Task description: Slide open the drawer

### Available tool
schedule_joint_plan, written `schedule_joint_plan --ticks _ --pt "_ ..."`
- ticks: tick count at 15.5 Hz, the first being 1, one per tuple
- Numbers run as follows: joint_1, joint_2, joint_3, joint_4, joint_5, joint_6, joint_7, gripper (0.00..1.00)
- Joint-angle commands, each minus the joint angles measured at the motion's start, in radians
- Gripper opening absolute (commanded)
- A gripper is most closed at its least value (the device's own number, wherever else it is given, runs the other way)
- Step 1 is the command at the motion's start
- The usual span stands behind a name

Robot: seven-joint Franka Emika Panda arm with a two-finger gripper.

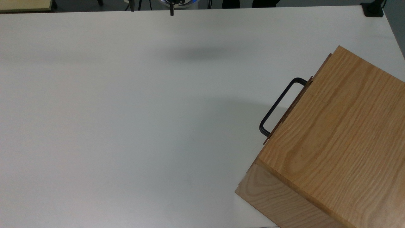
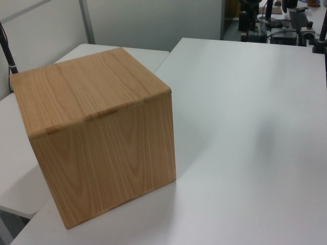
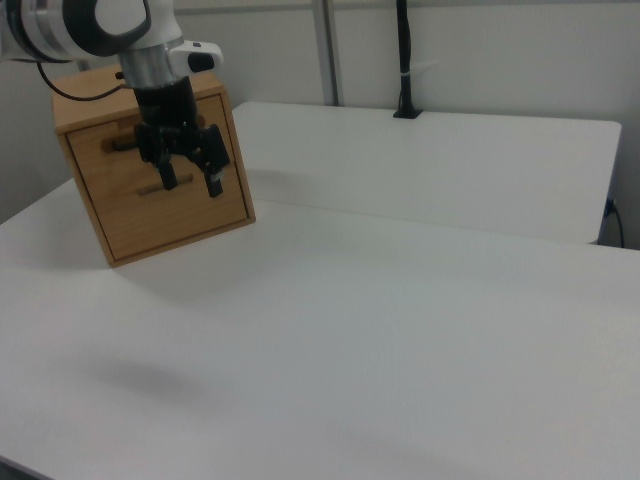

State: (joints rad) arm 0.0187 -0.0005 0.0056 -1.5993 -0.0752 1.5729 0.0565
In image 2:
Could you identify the wooden drawer cabinet box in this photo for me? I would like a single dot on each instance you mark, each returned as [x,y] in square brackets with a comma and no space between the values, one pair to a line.
[97,132]

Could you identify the black speaker box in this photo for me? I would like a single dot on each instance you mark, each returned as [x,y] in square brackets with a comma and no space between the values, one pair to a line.
[243,21]

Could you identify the black monitor stand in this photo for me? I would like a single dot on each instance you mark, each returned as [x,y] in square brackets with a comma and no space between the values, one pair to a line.
[270,21]

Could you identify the black electronics box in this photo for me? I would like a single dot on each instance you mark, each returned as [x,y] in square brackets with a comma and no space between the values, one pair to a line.
[284,38]

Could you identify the black tripod pole white band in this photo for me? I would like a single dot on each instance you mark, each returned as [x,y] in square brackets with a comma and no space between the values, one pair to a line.
[8,54]

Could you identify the emergency stop button box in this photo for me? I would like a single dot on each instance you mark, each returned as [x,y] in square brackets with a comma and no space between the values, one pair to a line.
[308,31]

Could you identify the black clamp stand pole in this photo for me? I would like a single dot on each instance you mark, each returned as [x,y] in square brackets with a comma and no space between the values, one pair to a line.
[322,33]

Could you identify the aluminium partition post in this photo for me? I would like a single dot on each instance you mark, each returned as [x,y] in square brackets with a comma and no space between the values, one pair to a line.
[87,23]

